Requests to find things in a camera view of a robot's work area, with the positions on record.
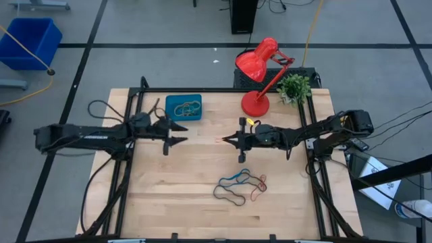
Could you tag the white printed box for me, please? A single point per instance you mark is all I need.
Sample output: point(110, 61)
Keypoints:
point(381, 192)

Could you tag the large blue rubber band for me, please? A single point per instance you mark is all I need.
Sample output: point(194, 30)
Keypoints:
point(233, 175)

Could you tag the silver metal bracket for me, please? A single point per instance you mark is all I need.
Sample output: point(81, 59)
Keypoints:
point(126, 241)

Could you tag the red desk lamp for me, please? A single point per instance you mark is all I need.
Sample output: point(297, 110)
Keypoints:
point(255, 104)

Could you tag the black table clamp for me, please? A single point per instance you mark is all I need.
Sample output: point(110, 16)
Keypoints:
point(174, 236)
point(272, 237)

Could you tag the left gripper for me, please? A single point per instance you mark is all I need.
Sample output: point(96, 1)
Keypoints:
point(148, 130)

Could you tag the red rubber band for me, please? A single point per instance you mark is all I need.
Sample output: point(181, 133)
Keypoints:
point(252, 198)

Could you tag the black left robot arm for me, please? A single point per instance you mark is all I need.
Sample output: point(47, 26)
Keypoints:
point(84, 138)

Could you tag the grey desk foot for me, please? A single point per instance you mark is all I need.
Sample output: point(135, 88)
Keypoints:
point(13, 84)
point(40, 5)

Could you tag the black diagonal beam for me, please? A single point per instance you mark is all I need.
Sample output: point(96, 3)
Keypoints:
point(388, 173)

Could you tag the black computer tower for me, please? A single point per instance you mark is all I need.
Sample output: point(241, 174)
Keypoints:
point(243, 17)

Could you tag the clear water bottle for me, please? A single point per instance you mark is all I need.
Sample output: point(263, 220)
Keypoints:
point(415, 208)

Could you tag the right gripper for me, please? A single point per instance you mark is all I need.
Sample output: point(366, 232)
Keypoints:
point(266, 136)

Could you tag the teal plastic bin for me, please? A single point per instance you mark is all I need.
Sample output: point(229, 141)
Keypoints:
point(169, 98)

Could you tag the tan rubber band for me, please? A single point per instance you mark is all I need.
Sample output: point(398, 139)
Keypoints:
point(198, 103)

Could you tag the black aluminium table frame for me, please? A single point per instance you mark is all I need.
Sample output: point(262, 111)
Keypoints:
point(219, 90)

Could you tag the green plant in white pot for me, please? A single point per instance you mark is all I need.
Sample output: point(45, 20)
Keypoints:
point(293, 88)

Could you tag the blue storage bin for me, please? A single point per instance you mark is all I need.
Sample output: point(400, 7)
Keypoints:
point(30, 44)

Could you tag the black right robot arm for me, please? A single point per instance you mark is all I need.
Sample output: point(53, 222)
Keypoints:
point(324, 128)

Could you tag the black remote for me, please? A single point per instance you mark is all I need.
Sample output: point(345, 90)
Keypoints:
point(359, 144)

